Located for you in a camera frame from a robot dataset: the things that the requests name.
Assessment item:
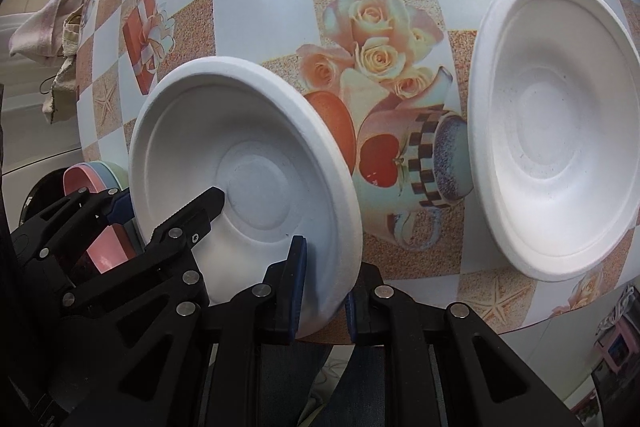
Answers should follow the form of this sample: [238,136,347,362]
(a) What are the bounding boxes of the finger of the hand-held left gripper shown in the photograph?
[60,186,227,334]
[12,188,135,304]

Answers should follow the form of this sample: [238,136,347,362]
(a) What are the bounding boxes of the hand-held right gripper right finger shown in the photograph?
[344,261,585,427]

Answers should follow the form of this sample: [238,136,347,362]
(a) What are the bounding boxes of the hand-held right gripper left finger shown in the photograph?
[50,234,308,427]

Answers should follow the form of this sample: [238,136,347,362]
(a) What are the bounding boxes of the green square plate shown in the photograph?
[106,162,132,195]

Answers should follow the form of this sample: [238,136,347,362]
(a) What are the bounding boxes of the pink square plate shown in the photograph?
[62,162,141,276]

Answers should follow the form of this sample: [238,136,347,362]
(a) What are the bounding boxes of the white paper bowl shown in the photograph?
[127,56,364,340]
[467,0,640,283]

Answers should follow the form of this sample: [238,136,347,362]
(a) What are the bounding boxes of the person's legs in jeans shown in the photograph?
[212,342,443,427]

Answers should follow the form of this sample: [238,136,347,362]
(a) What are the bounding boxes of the beige burlap cloth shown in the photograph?
[42,19,83,124]

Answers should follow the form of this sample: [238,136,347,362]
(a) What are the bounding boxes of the pink satin cloth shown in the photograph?
[9,0,93,58]

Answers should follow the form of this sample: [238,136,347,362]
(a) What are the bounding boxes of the printed checkered tablecloth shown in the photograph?
[75,0,640,348]

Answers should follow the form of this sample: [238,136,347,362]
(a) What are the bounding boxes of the pink plastic stool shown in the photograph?
[592,317,640,379]

